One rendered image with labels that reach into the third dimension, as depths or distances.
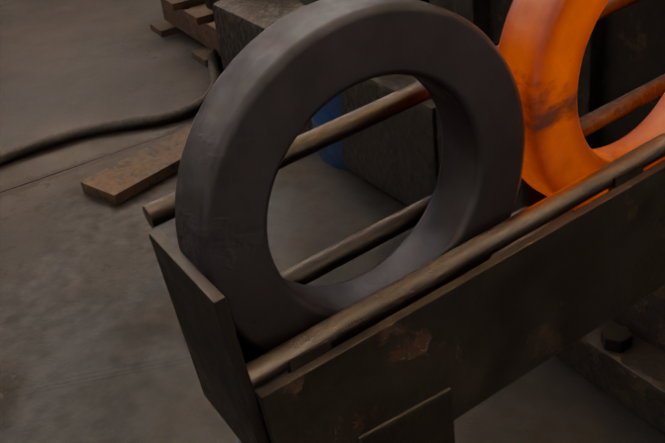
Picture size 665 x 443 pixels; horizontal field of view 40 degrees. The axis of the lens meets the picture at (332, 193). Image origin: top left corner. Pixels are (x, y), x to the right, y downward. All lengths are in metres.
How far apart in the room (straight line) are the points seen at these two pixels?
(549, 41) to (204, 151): 0.18
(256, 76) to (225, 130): 0.03
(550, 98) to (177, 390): 1.01
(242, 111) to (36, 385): 1.16
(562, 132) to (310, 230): 1.25
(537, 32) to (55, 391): 1.14
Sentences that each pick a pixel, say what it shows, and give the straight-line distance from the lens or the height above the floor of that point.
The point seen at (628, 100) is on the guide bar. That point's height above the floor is 0.64.
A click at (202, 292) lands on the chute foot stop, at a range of 0.39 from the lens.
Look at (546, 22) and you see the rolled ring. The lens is 0.47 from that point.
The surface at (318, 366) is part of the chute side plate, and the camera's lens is 0.42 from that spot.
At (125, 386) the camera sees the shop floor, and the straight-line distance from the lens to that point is 1.44.
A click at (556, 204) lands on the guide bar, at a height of 0.64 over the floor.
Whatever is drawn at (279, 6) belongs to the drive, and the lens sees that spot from 2.18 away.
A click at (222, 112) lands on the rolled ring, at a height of 0.74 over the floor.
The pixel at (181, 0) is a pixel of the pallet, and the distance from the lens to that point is 2.73.
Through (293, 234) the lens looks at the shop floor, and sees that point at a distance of 1.71.
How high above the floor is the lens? 0.89
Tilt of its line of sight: 29 degrees down
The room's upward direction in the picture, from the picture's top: 7 degrees counter-clockwise
